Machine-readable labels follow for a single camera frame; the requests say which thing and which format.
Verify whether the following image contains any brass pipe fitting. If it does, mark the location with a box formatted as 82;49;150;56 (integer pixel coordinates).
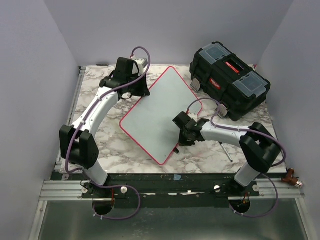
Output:
281;168;304;189

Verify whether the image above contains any whiteboard marker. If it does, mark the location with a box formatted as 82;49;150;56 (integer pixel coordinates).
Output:
219;142;234;163

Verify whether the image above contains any black whiteboard clip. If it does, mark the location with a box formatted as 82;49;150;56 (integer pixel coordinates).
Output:
173;147;180;154

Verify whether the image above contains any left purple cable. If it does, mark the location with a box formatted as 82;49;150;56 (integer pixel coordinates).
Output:
65;46;152;221

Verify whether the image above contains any pink-framed whiteboard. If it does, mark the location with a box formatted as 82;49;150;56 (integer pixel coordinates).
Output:
119;66;203;165

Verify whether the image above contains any black red toolbox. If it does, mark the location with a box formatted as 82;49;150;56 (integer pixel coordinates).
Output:
189;41;271;122

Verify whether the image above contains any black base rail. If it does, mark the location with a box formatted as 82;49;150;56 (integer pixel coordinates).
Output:
50;173;260;209

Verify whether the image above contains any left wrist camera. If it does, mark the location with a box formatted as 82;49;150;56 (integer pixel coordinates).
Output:
131;56;148;75

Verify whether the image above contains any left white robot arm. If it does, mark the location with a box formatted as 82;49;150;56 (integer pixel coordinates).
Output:
59;55;150;198

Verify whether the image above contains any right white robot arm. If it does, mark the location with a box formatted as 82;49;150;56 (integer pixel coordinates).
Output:
173;111;284;196

